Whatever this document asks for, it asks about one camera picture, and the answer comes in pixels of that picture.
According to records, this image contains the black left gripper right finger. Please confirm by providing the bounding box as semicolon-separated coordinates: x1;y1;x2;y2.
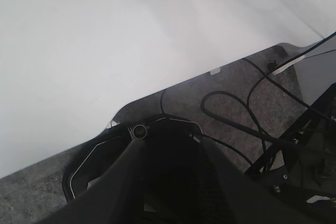
202;140;310;223

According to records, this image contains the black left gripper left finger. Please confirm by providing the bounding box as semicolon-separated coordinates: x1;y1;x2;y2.
52;140;148;223

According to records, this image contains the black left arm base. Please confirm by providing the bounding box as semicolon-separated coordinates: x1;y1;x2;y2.
61;113;204;204

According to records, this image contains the grey table foot plate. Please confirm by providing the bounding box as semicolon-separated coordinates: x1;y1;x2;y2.
271;55;306;76

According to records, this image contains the thick black floor cable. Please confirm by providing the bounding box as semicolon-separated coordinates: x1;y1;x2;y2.
201;91;297;146

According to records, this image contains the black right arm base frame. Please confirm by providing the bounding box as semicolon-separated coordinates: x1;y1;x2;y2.
245;84;335;223

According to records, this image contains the thin black floor cable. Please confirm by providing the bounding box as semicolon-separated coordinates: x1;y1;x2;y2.
243;31;336;156

